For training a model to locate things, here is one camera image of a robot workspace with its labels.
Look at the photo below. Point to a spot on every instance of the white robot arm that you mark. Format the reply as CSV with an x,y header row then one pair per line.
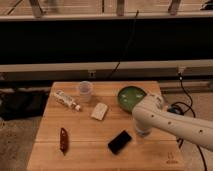
x,y
150,112

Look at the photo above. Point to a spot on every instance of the black eraser block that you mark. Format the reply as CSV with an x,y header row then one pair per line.
x,y
119,142

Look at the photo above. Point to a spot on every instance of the green bowl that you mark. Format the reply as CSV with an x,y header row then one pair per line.
x,y
129,96

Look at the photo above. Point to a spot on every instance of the long black bench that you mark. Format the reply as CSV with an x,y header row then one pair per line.
x,y
133,47

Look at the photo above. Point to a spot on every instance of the clear plastic cup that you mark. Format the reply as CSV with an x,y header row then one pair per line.
x,y
85,89

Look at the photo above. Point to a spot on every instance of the clear plastic bottle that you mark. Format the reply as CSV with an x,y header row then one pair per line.
x,y
66,100

